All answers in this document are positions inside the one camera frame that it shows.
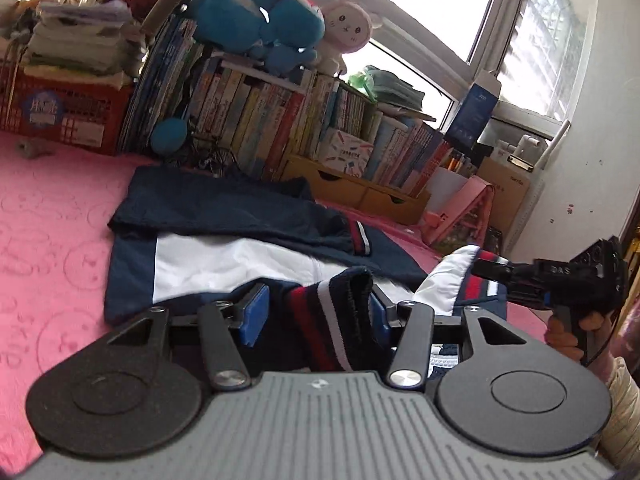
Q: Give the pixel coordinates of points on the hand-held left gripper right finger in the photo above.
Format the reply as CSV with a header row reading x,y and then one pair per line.
x,y
380,312

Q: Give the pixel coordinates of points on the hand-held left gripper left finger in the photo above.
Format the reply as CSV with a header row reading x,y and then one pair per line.
x,y
257,315

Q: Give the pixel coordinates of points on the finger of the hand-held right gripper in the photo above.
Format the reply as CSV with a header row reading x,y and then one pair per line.
x,y
492,267

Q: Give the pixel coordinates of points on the navy and white jacket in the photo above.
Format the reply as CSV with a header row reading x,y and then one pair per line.
x,y
225,220

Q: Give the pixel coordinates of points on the person's right forearm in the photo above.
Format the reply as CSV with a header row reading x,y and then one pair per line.
x,y
625,405

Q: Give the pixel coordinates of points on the person's right hand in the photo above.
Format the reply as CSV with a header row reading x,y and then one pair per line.
x,y
562,332

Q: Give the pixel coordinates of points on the pink folder stand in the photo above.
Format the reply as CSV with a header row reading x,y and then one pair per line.
x,y
460,215

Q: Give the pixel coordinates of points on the brown kraft clipboard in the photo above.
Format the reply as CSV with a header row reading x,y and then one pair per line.
x,y
507,195

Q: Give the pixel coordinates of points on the white plastic pipe fitting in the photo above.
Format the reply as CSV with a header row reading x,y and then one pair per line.
x,y
527,145

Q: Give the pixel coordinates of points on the wooden drawer organizer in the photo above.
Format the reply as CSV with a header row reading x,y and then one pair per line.
x,y
340,187

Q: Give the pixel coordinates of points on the white vertical pipe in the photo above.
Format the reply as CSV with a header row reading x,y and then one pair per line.
x,y
555,142

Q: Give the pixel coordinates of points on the dark blue carton box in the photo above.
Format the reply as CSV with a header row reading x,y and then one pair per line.
x,y
472,110

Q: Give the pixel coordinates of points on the miniature black bicycle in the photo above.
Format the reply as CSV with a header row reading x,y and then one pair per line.
x,y
215,157

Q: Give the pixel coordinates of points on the white colourful print card box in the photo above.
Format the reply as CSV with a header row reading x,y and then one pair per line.
x,y
347,152

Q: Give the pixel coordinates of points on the row of colourful books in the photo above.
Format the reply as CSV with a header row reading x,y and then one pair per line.
x,y
260,115

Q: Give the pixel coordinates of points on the blue round plush ball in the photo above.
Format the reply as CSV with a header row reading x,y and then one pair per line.
x,y
170,135

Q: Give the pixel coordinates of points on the teal folded cloth stack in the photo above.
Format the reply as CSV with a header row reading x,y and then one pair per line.
x,y
395,87

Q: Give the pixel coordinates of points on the pink rabbit print blanket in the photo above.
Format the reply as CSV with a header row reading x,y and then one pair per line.
x,y
55,240

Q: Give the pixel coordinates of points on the green clover toy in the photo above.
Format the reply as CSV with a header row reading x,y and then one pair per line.
x,y
359,82

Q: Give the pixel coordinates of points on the large red plastic basket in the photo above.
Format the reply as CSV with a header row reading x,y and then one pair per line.
x,y
70,115

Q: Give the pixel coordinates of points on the pink and white rabbit plush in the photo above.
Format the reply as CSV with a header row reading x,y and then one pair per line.
x,y
347,25

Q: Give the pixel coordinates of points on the blue plush with white ears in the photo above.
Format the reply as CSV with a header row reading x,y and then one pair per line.
x,y
225,15

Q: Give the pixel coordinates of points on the beige long tube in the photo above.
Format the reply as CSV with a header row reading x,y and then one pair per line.
x,y
170,2

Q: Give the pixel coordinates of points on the stack of papers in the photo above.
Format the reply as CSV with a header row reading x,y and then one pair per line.
x,y
80,40

